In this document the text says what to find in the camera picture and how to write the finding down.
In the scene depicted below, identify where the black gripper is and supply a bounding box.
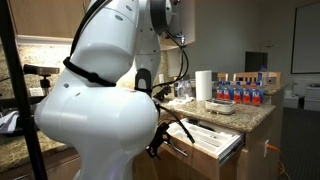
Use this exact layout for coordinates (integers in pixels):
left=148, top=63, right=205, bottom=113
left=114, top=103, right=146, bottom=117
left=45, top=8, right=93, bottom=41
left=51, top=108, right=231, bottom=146
left=145, top=123, right=173, bottom=159

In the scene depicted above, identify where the wooden drawer with metal handle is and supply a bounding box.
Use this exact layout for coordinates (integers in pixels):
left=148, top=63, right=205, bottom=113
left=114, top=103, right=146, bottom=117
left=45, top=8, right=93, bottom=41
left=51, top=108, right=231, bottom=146
left=159, top=116, right=246, bottom=180

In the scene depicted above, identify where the white cutlery tray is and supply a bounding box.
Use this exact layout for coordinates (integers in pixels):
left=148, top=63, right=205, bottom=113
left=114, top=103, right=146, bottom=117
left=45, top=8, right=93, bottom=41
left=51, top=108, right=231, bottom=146
left=166, top=117, right=244, bottom=158

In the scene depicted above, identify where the white crumpled paper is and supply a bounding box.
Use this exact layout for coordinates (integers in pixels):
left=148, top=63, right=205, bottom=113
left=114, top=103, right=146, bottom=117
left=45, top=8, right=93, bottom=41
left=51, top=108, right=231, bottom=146
left=165, top=94, right=196, bottom=107

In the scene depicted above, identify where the clear plastic package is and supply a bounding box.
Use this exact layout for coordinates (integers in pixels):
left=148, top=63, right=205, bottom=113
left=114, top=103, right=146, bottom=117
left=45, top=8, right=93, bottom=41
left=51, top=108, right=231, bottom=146
left=175, top=79, right=194, bottom=100

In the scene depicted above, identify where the white paper towel roll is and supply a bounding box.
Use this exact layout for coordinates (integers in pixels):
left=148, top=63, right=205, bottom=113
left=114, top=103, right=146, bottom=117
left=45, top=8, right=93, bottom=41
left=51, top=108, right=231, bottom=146
left=194, top=69, right=213, bottom=102

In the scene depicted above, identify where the Fiji water bottle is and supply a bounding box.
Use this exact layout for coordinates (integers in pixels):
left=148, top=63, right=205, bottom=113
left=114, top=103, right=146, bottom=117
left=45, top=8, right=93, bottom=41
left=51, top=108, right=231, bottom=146
left=242, top=82, right=252, bottom=105
left=216, top=81, right=225, bottom=100
left=233, top=82, right=243, bottom=104
left=224, top=81, right=234, bottom=101
left=251, top=82, right=263, bottom=107

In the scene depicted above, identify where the granite top kitchen counter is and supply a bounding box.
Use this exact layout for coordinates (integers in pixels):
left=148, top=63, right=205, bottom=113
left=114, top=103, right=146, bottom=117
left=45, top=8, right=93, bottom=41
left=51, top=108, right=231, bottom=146
left=0, top=83, right=288, bottom=180

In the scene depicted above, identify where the wooden chair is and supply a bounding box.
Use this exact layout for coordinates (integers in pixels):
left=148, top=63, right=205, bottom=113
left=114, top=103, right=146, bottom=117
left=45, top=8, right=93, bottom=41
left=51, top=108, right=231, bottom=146
left=232, top=71, right=260, bottom=84
left=216, top=72, right=230, bottom=83

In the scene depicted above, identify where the white outlet with orange plug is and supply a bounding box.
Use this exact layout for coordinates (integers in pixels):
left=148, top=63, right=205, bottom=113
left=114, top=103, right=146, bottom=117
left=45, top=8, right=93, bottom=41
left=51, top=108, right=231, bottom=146
left=263, top=139, right=270, bottom=159

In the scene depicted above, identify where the water bottle with blue cap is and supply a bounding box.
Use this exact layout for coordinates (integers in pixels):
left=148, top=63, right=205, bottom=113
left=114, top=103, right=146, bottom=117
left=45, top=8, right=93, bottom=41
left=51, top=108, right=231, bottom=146
left=258, top=64, right=269, bottom=87

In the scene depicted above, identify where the light wooden crate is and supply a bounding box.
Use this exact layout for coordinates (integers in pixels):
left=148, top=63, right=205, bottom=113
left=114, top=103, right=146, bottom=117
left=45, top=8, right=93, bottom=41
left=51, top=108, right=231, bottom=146
left=258, top=70, right=283, bottom=87

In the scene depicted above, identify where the white low furniture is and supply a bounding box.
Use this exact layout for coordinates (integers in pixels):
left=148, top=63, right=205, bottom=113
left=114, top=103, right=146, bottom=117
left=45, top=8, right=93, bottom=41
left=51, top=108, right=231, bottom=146
left=283, top=82, right=320, bottom=113

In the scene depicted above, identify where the black tripod stand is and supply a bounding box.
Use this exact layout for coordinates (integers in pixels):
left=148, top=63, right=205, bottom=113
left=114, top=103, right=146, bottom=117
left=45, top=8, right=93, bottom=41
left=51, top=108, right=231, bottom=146
left=0, top=0, right=48, bottom=180

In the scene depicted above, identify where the white cloth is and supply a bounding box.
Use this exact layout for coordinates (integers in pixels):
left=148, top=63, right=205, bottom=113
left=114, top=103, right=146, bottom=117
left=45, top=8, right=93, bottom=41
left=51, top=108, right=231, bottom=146
left=0, top=110, right=20, bottom=135

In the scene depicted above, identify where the orange power cable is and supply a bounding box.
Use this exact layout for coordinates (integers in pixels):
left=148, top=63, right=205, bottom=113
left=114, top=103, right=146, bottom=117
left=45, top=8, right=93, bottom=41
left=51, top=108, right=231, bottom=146
left=266, top=144, right=292, bottom=180

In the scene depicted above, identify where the black wall screen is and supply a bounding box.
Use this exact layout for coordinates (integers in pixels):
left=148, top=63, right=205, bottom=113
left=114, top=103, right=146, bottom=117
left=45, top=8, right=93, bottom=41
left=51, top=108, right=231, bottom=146
left=244, top=50, right=269, bottom=73

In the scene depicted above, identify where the wooden wall cabinet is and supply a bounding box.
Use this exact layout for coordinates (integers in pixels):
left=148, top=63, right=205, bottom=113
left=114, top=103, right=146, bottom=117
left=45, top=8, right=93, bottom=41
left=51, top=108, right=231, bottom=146
left=8, top=0, right=92, bottom=39
left=159, top=0, right=197, bottom=52

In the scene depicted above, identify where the small black camera tripod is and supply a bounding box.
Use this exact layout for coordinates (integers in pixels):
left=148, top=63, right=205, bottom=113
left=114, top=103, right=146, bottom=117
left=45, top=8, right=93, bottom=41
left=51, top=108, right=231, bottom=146
left=22, top=64, right=61, bottom=98

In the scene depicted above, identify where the white wall board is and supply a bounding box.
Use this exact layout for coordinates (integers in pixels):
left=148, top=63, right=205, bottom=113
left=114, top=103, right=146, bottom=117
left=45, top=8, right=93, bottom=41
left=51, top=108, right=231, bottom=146
left=290, top=0, right=320, bottom=75

